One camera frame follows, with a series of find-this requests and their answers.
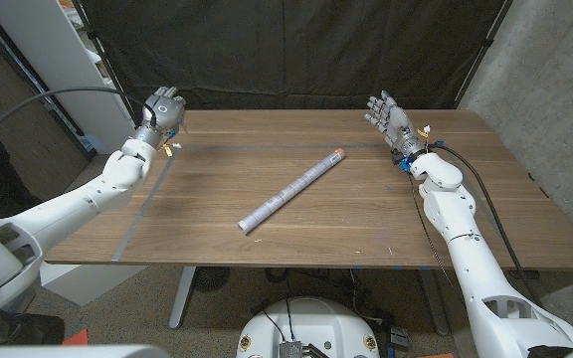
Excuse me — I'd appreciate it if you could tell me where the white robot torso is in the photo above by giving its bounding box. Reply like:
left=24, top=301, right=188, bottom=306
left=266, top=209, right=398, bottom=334
left=236, top=296, right=381, bottom=358

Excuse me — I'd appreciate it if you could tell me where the black backdrop stand pole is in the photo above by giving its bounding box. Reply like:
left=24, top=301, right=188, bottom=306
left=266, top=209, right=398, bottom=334
left=453, top=0, right=515, bottom=109
left=70, top=0, right=141, bottom=126

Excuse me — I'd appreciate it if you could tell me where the white wrapping paper roll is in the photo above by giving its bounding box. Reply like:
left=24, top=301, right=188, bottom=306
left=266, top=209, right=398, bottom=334
left=237, top=147, right=346, bottom=236

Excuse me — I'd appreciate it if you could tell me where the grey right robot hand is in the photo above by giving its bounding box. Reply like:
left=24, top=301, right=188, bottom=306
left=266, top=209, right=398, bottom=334
left=364, top=89, right=430, bottom=160

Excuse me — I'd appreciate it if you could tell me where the black round fan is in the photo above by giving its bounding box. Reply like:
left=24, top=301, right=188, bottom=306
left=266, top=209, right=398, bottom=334
left=191, top=267, right=232, bottom=294

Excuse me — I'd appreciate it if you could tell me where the orange flat object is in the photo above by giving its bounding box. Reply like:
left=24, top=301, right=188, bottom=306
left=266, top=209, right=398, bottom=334
left=61, top=328, right=90, bottom=347

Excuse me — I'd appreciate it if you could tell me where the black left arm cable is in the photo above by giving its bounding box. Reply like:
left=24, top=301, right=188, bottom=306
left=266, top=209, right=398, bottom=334
left=0, top=87, right=158, bottom=153

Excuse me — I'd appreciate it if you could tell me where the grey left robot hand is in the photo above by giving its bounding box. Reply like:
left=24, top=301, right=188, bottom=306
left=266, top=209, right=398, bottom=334
left=134, top=86, right=187, bottom=149

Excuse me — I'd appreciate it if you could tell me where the grey tape outline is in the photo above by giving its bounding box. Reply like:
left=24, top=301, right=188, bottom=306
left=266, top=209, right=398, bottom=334
left=111, top=142, right=524, bottom=265

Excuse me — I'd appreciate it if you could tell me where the white cabinet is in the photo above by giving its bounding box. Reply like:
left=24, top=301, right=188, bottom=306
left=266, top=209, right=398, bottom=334
left=0, top=0, right=136, bottom=155

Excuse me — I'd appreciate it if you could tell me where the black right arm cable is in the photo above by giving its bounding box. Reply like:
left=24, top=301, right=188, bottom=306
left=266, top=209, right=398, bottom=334
left=433, top=141, right=544, bottom=309

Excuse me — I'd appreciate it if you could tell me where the white box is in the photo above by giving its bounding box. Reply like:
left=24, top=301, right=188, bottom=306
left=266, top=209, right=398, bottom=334
left=40, top=262, right=147, bottom=307

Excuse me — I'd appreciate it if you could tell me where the grey power adapter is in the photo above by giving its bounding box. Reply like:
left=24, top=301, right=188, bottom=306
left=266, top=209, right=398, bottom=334
left=389, top=326, right=411, bottom=350

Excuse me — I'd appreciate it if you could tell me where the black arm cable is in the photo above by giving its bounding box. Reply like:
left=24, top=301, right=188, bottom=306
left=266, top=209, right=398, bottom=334
left=0, top=87, right=158, bottom=153
left=433, top=141, right=544, bottom=309

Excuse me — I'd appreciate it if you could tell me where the black bag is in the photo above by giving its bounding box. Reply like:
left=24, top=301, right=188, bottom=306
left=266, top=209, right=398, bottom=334
left=0, top=310, right=67, bottom=347

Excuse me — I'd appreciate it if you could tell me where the black backdrop curtain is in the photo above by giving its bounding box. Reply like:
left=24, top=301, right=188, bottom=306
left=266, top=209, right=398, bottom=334
left=76, top=0, right=509, bottom=111

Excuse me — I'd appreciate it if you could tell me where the grey table leg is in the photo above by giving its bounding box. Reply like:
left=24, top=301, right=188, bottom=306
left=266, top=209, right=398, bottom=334
left=418, top=269, right=451, bottom=337
left=168, top=267, right=197, bottom=330

